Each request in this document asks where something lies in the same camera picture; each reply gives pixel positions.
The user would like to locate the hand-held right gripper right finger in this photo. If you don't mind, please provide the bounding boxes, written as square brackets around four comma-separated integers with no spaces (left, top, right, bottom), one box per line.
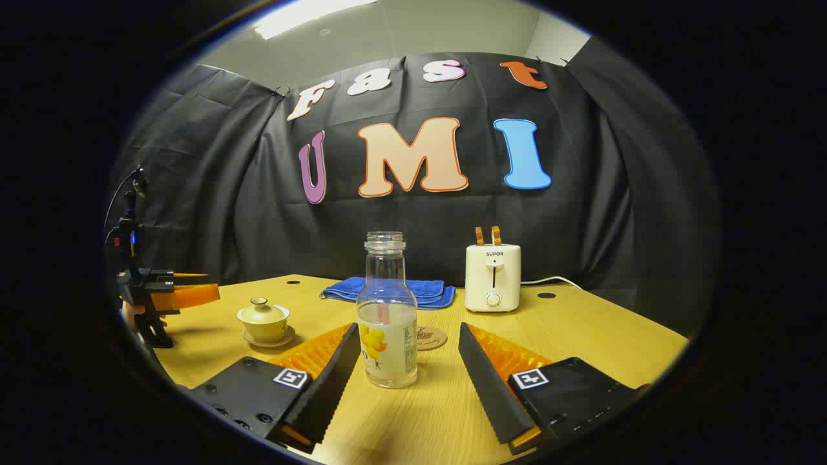
[457,322,653,456]

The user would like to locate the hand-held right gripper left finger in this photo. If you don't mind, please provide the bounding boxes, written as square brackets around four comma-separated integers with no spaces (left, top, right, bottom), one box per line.
[187,322,361,454]

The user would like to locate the yellow teacup lid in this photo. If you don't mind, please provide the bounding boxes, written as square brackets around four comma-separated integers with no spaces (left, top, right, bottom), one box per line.
[237,297,289,326]

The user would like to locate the round wooden coaster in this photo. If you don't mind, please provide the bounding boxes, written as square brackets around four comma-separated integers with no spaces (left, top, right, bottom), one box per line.
[415,325,448,351]

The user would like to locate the yellow ceramic teacup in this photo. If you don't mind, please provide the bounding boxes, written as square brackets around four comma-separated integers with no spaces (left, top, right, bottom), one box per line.
[237,315,290,343]

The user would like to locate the clear glass water bottle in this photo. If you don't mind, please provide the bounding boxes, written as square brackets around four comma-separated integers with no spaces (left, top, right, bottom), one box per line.
[356,231,419,389]

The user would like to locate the yellow ceramic saucer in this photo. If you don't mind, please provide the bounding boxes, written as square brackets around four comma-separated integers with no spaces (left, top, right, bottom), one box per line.
[242,325,297,349]

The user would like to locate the folded blue towel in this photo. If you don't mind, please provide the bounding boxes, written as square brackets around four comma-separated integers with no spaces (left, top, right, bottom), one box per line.
[319,276,456,311]

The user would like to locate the white toaster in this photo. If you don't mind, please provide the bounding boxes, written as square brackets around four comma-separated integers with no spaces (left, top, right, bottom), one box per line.
[465,243,522,314]

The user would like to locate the ceiling light panel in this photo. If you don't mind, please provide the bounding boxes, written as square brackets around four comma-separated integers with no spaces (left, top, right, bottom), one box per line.
[254,0,379,41]

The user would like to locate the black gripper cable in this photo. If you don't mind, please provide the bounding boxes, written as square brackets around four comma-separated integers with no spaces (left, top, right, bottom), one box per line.
[103,167,140,246]

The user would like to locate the white toaster power cable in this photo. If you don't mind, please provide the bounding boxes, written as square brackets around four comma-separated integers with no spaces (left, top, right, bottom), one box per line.
[520,276,582,289]

